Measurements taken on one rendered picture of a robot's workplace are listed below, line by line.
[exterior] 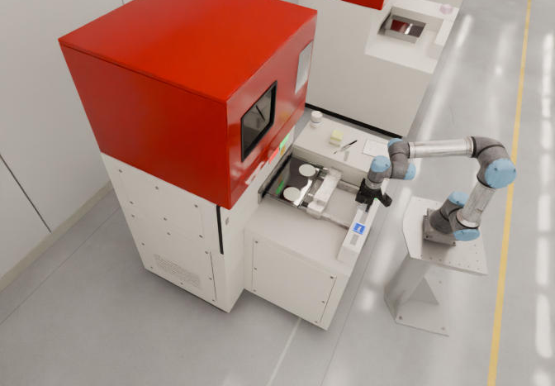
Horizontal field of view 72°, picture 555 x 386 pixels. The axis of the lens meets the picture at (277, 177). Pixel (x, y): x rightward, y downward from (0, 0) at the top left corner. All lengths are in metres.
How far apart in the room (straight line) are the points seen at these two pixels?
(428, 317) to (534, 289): 0.93
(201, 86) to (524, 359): 2.73
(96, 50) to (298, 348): 2.08
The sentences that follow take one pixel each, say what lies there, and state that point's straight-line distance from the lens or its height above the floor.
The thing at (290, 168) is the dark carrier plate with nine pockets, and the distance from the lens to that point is 2.34.
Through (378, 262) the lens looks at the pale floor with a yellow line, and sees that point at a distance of 3.14.
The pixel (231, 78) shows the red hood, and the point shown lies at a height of 1.82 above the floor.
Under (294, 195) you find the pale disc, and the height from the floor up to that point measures 0.90.
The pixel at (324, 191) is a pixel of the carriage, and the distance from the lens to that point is 2.27.
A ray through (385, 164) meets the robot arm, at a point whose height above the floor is 1.46.
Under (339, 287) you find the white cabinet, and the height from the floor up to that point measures 0.68.
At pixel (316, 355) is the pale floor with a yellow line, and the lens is 2.74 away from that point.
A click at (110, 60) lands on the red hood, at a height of 1.81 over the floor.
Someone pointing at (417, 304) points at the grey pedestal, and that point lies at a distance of 3.05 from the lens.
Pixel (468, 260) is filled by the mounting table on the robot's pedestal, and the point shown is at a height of 0.82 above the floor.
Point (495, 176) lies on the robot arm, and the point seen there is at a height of 1.48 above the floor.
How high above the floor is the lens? 2.58
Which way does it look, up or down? 47 degrees down
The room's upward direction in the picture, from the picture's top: 5 degrees clockwise
